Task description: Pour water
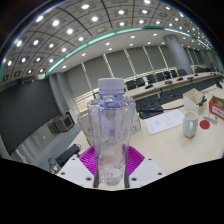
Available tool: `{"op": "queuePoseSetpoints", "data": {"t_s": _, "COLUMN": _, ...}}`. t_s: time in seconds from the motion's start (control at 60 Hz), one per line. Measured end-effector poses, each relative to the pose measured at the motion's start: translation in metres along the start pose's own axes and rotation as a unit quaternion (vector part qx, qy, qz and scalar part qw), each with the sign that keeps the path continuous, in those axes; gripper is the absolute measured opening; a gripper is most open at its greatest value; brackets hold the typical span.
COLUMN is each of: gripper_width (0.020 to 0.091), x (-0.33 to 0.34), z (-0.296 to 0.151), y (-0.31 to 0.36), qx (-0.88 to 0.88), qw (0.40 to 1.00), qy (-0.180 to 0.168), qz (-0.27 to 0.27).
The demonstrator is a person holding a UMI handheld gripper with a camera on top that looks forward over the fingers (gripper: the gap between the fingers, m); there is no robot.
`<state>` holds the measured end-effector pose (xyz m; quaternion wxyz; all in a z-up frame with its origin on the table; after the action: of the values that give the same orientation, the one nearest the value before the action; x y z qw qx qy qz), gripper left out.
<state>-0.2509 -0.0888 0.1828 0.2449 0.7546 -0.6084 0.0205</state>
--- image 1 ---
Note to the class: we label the flat round red coaster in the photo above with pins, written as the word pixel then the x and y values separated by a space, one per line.
pixel 204 125

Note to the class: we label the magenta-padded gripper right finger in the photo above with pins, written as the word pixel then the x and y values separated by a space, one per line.
pixel 143 168

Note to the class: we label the clear plastic water bottle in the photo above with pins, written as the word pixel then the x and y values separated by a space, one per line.
pixel 111 133

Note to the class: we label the round ceiling lights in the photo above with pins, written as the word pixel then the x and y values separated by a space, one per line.
pixel 55 23

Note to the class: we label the white remote control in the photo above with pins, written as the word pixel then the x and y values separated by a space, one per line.
pixel 210 117

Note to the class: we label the black tool in beige box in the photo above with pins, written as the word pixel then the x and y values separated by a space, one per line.
pixel 202 101

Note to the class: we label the open beige cardboard box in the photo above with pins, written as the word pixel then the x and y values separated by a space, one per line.
pixel 191 101

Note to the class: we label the white ceramic mug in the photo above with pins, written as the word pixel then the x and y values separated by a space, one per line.
pixel 190 125

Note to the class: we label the long curved conference desk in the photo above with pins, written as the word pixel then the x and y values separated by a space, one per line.
pixel 180 85

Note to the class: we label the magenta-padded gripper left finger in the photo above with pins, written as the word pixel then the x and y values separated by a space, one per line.
pixel 78 168

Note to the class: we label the row of black office chairs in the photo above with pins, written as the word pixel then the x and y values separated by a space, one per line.
pixel 151 79

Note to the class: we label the grey box monitor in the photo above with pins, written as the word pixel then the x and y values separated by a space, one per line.
pixel 63 123

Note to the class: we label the white printed paper sheet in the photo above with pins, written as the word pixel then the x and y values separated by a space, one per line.
pixel 163 121

